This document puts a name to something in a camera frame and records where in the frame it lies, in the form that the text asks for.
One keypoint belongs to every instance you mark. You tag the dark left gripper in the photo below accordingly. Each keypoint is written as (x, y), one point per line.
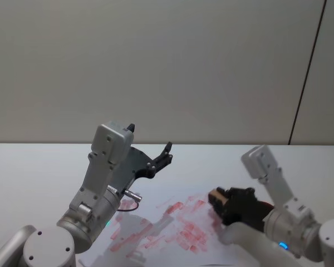
(133, 164)

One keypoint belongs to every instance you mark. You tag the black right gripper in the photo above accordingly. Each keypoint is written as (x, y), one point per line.
(247, 210)

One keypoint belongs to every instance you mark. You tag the brown block eraser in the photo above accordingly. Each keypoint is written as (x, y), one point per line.
(217, 198)

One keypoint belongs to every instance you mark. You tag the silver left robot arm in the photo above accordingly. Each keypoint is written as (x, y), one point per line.
(100, 172)

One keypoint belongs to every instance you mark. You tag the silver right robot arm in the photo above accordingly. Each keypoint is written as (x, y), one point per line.
(284, 205)

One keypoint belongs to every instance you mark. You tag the white sheet with red marks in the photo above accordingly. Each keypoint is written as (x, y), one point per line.
(167, 236)

